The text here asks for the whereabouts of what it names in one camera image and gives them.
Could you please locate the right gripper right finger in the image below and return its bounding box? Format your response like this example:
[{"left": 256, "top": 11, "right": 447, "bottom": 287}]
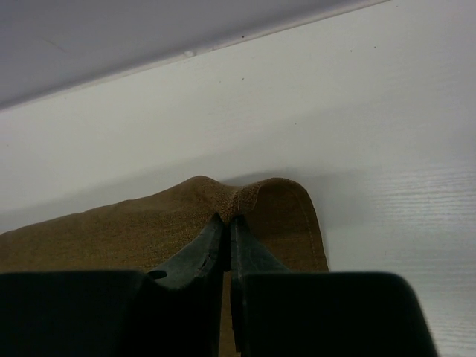
[{"left": 230, "top": 217, "right": 437, "bottom": 356}]

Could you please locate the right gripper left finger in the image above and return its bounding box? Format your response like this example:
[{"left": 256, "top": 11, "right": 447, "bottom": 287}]
[{"left": 1, "top": 216, "right": 225, "bottom": 356}]

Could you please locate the brown cloth napkin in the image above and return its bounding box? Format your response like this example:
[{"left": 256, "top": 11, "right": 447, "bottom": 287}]
[{"left": 0, "top": 175, "right": 330, "bottom": 357}]

